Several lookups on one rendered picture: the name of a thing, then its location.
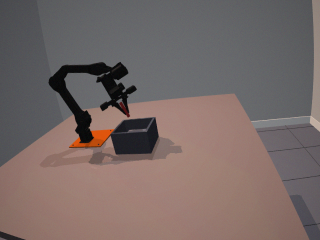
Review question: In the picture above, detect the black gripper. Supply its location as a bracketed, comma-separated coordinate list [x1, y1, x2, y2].
[100, 82, 137, 115]

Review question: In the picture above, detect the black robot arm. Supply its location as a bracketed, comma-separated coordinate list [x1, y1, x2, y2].
[48, 62, 128, 144]

